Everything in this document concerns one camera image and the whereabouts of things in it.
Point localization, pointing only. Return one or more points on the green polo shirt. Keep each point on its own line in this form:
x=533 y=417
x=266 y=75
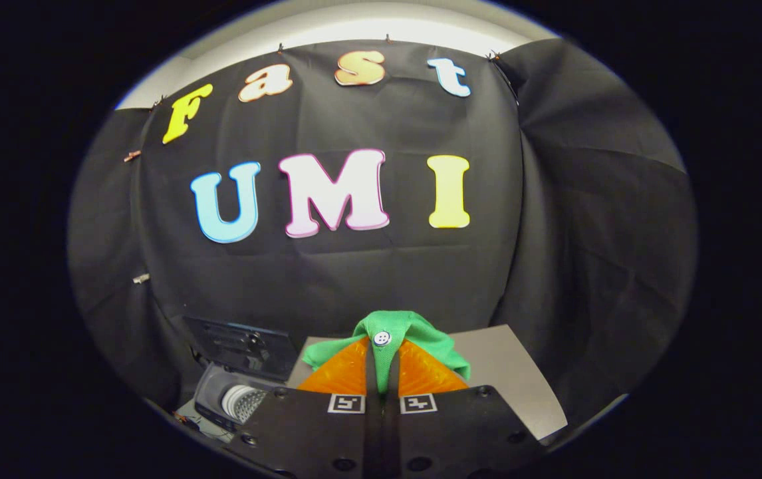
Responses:
x=414 y=332

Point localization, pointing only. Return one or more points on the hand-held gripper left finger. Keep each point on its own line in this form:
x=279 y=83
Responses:
x=314 y=432

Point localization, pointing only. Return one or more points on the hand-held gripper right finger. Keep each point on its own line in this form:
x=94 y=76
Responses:
x=461 y=432

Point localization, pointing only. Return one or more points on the small white clip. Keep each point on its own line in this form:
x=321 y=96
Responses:
x=141 y=278

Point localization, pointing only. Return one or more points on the small orange clip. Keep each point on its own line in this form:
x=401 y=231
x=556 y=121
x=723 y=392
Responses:
x=131 y=156

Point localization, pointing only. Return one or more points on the black backdrop cloth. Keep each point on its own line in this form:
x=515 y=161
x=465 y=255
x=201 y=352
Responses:
x=368 y=279

